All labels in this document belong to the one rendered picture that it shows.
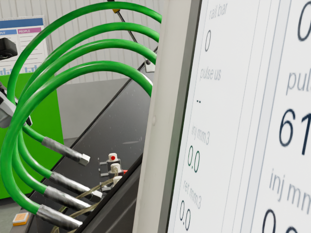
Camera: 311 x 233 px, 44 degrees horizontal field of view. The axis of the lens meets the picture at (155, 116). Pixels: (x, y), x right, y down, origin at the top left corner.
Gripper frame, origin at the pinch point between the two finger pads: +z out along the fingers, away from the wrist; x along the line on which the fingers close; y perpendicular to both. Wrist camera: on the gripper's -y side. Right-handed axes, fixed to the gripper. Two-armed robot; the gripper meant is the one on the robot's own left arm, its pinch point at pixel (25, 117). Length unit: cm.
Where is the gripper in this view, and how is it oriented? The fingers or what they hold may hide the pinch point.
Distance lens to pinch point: 75.7
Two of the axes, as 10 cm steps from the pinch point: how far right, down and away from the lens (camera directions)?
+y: -6.6, 7.5, 0.1
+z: 7.4, 6.6, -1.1
